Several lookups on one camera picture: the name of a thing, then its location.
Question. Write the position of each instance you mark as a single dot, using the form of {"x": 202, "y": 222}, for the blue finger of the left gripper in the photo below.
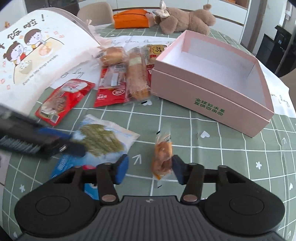
{"x": 62, "y": 146}
{"x": 55, "y": 133}

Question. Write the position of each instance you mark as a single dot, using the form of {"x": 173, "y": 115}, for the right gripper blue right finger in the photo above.
{"x": 192, "y": 176}

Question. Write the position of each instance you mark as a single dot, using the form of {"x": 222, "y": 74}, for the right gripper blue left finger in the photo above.
{"x": 107, "y": 176}

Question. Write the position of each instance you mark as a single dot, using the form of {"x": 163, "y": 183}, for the blue seaweed snack packet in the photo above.
{"x": 105, "y": 142}

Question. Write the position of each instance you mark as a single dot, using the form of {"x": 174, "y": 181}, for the small orange cracker packet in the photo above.
{"x": 163, "y": 153}

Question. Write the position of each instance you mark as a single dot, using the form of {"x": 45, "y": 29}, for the red spicy strip packet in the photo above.
{"x": 112, "y": 86}

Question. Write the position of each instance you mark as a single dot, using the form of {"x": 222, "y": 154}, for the round bun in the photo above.
{"x": 112, "y": 56}

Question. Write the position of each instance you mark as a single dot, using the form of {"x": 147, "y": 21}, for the long bread stick packet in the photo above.
{"x": 137, "y": 84}

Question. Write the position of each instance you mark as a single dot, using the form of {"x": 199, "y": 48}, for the yellow round cake packet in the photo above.
{"x": 153, "y": 51}

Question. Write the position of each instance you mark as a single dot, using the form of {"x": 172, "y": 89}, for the red snack packet clear window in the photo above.
{"x": 62, "y": 100}

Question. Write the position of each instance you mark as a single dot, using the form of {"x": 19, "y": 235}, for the green checked tablecloth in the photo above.
{"x": 267, "y": 159}

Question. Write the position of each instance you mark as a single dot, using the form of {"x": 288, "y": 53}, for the white printed table runner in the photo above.
{"x": 90, "y": 70}

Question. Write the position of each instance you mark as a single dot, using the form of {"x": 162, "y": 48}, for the white cartoon print bag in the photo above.
{"x": 37, "y": 50}

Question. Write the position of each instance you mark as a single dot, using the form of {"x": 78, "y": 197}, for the pink cardboard gift box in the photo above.
{"x": 214, "y": 79}

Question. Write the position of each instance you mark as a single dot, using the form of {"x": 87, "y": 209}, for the beige chair left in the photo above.
{"x": 99, "y": 13}

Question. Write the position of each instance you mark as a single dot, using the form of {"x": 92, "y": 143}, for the beige chair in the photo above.
{"x": 99, "y": 13}
{"x": 290, "y": 80}

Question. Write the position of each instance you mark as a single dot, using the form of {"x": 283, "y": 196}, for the orange tissue pouch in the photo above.
{"x": 133, "y": 18}

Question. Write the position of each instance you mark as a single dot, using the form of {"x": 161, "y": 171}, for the beige chair right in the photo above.
{"x": 290, "y": 80}

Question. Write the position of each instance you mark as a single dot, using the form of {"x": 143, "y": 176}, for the black water dispenser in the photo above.
{"x": 275, "y": 53}

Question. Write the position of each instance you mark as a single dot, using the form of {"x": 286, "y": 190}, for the brown plush toy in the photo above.
{"x": 172, "y": 20}

